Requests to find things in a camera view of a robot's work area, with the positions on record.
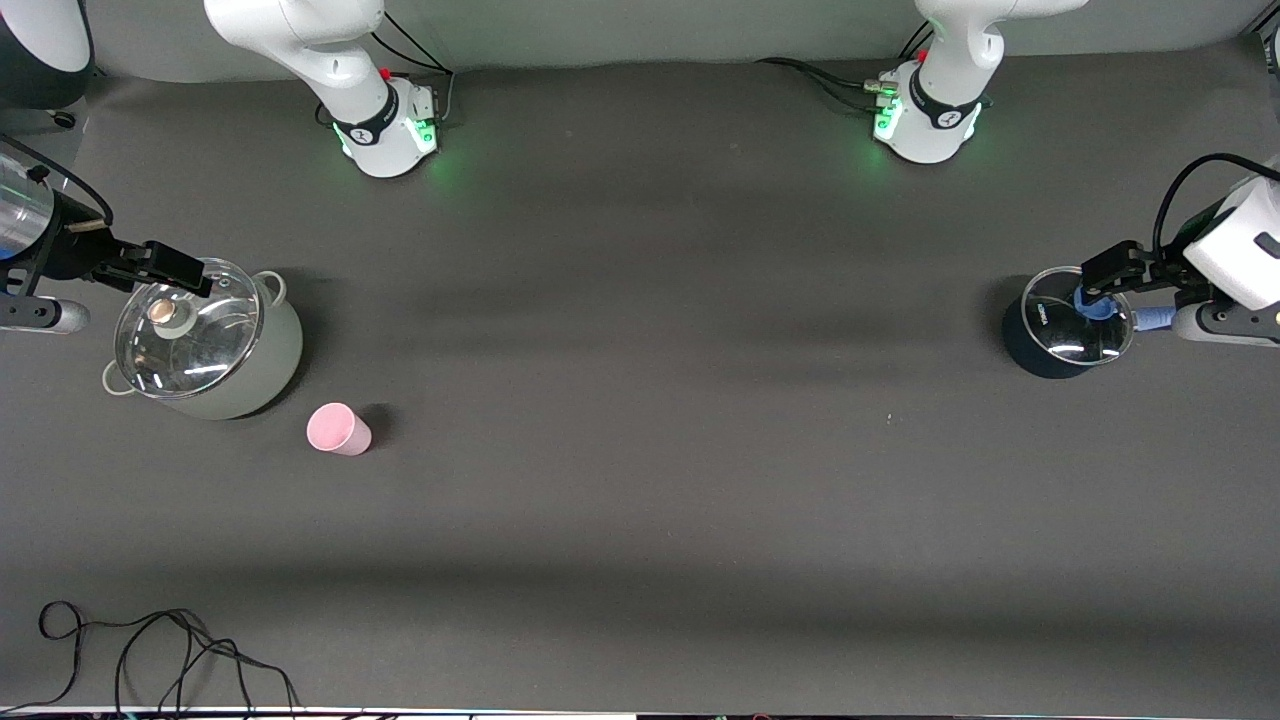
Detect black right arm base cables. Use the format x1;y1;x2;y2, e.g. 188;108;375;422
375;5;456;126

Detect black left arm base cables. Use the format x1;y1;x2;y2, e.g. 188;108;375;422
755;15;931;116

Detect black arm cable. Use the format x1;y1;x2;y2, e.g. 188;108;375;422
1153;152;1280;253
0;133;114;226

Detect glass lid blue knob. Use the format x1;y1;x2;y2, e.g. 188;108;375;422
1022;265;1138;366

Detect black arm base cables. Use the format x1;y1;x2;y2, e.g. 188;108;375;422
375;5;456;126
755;15;931;116

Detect thin black tangled cable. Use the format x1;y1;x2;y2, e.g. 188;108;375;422
0;600;301;716

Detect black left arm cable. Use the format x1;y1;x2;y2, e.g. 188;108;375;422
1153;152;1280;253

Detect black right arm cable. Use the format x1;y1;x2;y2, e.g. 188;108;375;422
0;133;114;226

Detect dark blue saucepan blue handle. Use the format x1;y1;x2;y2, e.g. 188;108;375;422
1002;265;1179;379

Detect pink plastic cup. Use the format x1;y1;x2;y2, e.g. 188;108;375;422
306;402;373;457

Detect pale green stockpot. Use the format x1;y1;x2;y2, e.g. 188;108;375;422
100;258;304;421

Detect dark grey table mat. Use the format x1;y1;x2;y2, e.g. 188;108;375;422
0;40;1280;713

